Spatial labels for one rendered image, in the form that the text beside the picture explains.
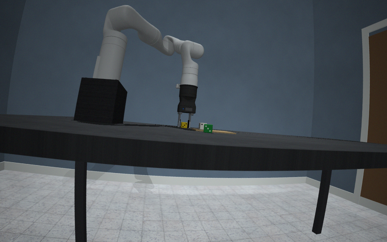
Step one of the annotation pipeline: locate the green die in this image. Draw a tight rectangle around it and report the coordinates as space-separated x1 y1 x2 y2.
204 124 213 133

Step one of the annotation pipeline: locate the white die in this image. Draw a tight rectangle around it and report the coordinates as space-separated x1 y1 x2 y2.
199 123 207 130

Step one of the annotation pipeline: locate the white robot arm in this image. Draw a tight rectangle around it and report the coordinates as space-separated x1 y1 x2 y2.
93 5 204 81

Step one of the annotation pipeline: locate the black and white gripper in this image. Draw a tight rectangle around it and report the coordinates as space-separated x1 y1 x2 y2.
176 73 198 128

